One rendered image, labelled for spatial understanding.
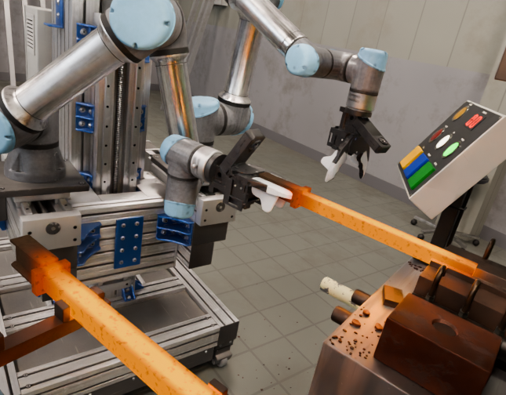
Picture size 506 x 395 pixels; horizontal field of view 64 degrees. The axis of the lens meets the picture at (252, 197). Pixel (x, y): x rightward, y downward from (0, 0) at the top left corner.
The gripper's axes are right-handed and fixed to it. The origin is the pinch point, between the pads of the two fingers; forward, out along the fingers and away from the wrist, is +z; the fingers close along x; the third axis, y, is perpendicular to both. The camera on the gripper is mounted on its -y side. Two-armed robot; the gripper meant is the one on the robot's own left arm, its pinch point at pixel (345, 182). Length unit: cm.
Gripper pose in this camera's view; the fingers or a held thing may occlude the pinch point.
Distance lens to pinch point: 118.1
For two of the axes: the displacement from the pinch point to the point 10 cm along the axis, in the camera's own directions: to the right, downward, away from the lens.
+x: -7.9, 0.9, -6.0
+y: -5.8, -3.9, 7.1
